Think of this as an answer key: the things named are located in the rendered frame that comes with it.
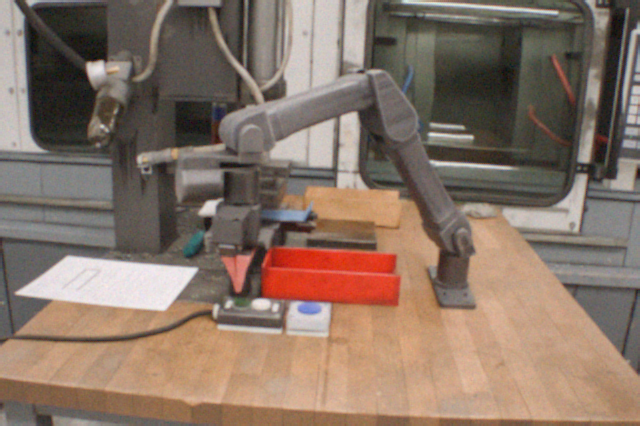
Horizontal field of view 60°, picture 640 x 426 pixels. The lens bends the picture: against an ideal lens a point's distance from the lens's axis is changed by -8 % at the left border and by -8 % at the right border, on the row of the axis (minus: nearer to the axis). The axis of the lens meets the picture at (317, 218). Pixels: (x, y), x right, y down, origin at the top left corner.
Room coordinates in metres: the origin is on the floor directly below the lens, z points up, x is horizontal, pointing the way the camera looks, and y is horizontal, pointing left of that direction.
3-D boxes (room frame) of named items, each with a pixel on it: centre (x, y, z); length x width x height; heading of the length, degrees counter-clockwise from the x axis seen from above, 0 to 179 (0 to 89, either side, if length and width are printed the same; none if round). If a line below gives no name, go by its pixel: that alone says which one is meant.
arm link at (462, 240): (1.07, -0.26, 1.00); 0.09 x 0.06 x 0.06; 25
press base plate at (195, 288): (1.28, 0.20, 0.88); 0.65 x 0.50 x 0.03; 177
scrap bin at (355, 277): (1.05, -0.03, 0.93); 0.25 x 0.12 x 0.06; 87
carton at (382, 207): (1.53, -0.09, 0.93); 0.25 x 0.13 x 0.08; 87
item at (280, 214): (1.24, 0.09, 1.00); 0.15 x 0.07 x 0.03; 87
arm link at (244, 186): (0.89, 0.12, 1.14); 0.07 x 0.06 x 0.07; 115
